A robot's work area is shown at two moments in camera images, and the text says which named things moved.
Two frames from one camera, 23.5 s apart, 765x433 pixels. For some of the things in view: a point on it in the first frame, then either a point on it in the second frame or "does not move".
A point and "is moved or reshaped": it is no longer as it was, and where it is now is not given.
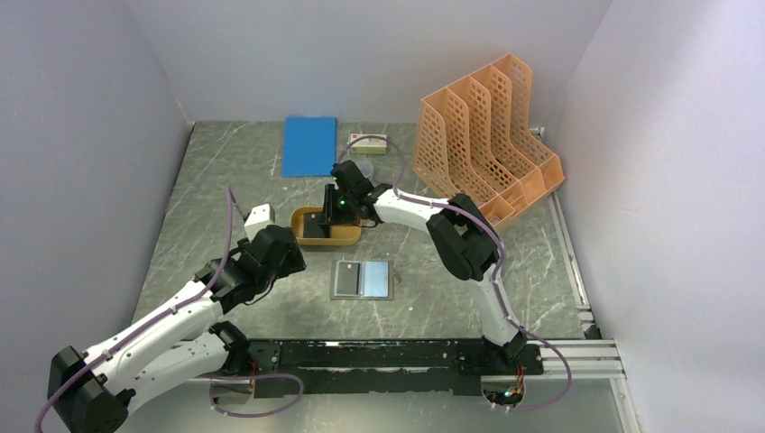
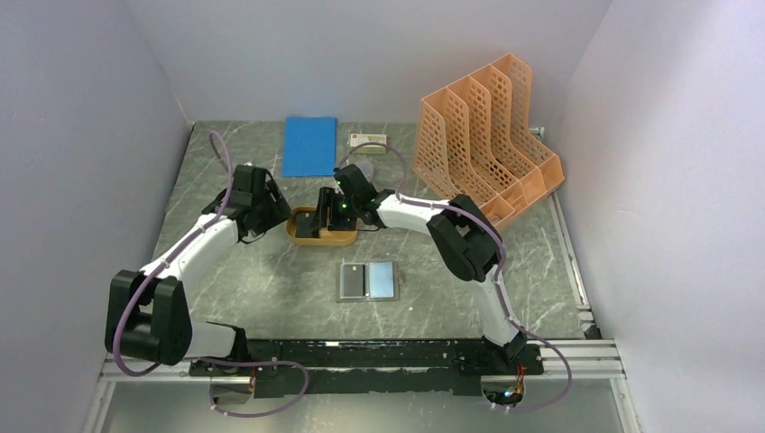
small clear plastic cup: (365, 168) does not move
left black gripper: (292, 262) -> (280, 211)
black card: (311, 228) is moved or reshaped
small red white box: (368, 145) does not move
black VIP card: (348, 278) is moved or reshaped
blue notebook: (309, 146) does not move
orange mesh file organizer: (474, 140) does not move
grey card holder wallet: (361, 280) does not move
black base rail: (429, 367) does not move
